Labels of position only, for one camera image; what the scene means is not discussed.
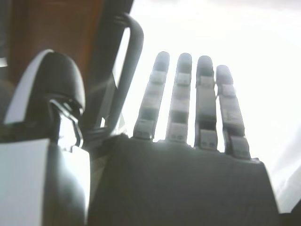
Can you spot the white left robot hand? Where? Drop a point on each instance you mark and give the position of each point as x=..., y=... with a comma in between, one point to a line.
x=183, y=183

